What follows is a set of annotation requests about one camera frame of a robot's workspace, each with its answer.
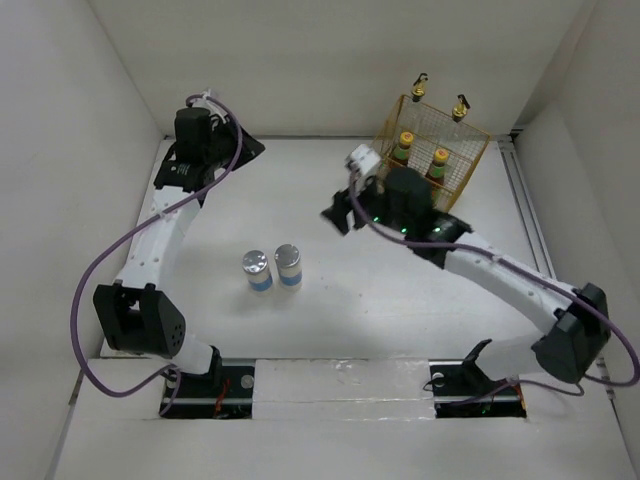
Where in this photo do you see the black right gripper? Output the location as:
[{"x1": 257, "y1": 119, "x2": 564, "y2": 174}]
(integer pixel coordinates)
[{"x1": 322, "y1": 168, "x2": 413, "y2": 235}]

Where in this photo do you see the spice jar silver lid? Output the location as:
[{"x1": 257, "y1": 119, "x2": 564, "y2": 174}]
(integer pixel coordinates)
[
  {"x1": 274, "y1": 244, "x2": 302, "y2": 291},
  {"x1": 242, "y1": 250, "x2": 273, "y2": 295}
]

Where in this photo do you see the glass oil bottle dark liquid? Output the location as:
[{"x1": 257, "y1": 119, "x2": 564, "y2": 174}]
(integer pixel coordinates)
[{"x1": 410, "y1": 72, "x2": 429, "y2": 103}]

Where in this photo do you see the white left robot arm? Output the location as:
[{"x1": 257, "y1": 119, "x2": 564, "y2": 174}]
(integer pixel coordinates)
[{"x1": 93, "y1": 97, "x2": 265, "y2": 397}]

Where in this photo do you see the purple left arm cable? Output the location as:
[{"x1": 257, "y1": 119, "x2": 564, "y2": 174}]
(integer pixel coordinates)
[{"x1": 69, "y1": 94, "x2": 246, "y2": 399}]

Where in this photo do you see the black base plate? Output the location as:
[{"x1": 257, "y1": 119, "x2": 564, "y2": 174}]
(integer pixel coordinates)
[
  {"x1": 159, "y1": 359, "x2": 256, "y2": 420},
  {"x1": 422, "y1": 339, "x2": 527, "y2": 419}
]

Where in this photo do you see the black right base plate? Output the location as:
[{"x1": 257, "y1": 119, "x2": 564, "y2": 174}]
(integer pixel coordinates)
[{"x1": 422, "y1": 339, "x2": 527, "y2": 419}]

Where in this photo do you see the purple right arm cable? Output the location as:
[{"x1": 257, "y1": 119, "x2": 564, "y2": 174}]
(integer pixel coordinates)
[{"x1": 348, "y1": 169, "x2": 640, "y2": 407}]

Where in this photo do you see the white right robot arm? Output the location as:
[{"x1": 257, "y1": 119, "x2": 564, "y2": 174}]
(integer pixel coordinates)
[{"x1": 321, "y1": 167, "x2": 613, "y2": 394}]

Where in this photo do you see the clear glass oil bottle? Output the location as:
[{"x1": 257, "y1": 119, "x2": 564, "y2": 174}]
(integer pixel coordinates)
[{"x1": 451, "y1": 94, "x2": 470, "y2": 123}]

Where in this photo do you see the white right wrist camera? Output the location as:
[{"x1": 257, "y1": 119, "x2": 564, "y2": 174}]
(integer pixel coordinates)
[{"x1": 345, "y1": 144, "x2": 382, "y2": 180}]

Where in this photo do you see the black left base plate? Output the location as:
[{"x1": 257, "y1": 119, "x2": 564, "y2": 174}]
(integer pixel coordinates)
[{"x1": 159, "y1": 359, "x2": 256, "y2": 420}]

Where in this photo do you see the brown sauce bottle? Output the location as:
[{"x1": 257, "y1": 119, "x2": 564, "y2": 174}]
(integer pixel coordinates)
[
  {"x1": 390, "y1": 131, "x2": 414, "y2": 167},
  {"x1": 425, "y1": 148, "x2": 449, "y2": 190}
]

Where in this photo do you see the aluminium side rail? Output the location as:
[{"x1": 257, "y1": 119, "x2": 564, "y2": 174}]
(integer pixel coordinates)
[{"x1": 496, "y1": 135, "x2": 557, "y2": 279}]

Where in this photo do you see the gold wire basket rack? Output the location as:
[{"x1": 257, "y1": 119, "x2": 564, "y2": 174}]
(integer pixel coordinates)
[{"x1": 373, "y1": 94, "x2": 490, "y2": 212}]

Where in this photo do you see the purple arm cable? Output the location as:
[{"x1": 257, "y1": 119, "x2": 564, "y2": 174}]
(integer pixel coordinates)
[
  {"x1": 69, "y1": 94, "x2": 246, "y2": 399},
  {"x1": 348, "y1": 169, "x2": 640, "y2": 407}
]

